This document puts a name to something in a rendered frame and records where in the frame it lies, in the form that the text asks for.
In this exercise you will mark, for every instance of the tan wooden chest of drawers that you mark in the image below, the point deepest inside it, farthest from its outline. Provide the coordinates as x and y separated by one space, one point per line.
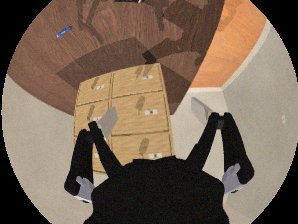
110 103

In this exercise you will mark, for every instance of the light wooden drawer front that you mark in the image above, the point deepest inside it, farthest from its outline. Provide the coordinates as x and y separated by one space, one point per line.
96 161
86 114
149 116
153 147
144 79
98 90

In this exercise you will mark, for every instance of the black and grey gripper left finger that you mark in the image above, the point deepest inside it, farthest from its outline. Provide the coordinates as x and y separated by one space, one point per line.
79 181

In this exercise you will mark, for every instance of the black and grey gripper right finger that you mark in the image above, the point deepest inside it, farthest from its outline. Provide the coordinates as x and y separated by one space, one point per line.
238 169

